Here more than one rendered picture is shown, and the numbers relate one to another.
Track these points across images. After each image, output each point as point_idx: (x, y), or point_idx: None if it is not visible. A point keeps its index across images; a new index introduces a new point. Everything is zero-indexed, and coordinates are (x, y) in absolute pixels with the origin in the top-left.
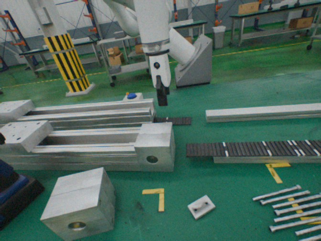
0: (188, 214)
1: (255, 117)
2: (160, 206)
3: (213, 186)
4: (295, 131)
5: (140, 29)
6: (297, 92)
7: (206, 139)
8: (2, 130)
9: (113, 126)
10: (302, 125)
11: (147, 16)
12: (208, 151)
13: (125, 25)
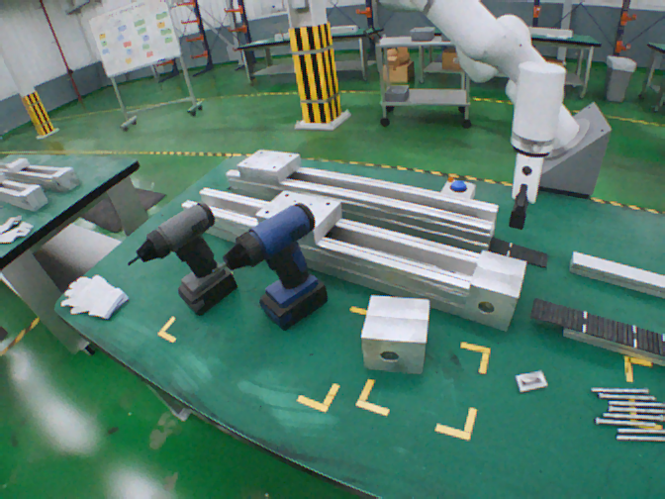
0: (514, 385)
1: (639, 287)
2: (481, 367)
3: (551, 364)
4: None
5: (518, 116)
6: None
7: (562, 299)
8: (279, 201)
9: (424, 234)
10: None
11: (533, 107)
12: (561, 318)
13: (470, 66)
